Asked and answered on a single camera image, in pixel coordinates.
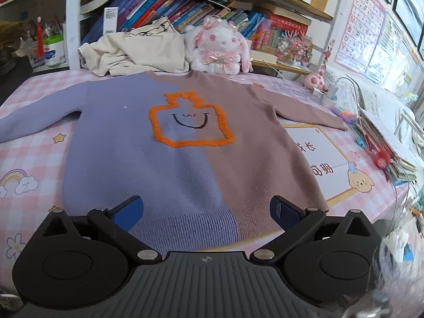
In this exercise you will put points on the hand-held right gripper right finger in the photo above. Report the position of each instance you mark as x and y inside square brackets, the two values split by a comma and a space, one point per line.
[280, 212]

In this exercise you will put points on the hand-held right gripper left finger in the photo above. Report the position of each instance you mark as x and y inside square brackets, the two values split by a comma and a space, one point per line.
[131, 210]

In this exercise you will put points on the purple and brown sweater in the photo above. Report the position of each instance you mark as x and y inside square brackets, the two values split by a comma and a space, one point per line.
[132, 139]

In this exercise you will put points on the pink checked printed mat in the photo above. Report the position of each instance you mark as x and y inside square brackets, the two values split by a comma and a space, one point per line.
[33, 159]

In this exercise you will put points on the small red toy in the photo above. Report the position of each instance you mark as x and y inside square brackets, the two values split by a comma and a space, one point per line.
[381, 159]

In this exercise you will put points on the white power adapter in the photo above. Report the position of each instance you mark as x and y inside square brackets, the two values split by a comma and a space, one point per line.
[329, 97]

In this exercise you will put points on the clear plastic bag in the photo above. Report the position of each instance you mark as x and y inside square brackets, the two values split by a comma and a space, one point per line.
[397, 255]

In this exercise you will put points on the stack of thin books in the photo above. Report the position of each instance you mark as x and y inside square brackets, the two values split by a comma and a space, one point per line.
[391, 145]

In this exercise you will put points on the small pink plush toy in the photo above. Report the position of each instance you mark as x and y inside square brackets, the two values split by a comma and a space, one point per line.
[314, 81]

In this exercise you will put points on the cream garment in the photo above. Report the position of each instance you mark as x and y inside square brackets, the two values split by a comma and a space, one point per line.
[139, 49]

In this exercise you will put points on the colourful paper ornament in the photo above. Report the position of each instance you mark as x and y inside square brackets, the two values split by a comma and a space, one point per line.
[296, 49]

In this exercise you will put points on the white and pink bunny plush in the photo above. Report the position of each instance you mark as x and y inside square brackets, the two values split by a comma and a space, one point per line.
[222, 44]

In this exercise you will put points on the white and wooden bookshelf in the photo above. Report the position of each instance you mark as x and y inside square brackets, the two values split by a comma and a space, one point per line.
[73, 39]

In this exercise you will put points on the white upright box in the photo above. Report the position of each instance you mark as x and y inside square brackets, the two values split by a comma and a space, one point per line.
[111, 20]

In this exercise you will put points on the pink alphabet poster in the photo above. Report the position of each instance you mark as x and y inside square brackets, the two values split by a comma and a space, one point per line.
[361, 23]

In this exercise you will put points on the row of colourful books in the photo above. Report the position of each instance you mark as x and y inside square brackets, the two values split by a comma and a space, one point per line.
[185, 6]

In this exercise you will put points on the large black framed picture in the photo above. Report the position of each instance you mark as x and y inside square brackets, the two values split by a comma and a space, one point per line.
[409, 10]

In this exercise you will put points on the pale wall chart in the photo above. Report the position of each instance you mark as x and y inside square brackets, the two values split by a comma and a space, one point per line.
[394, 49]

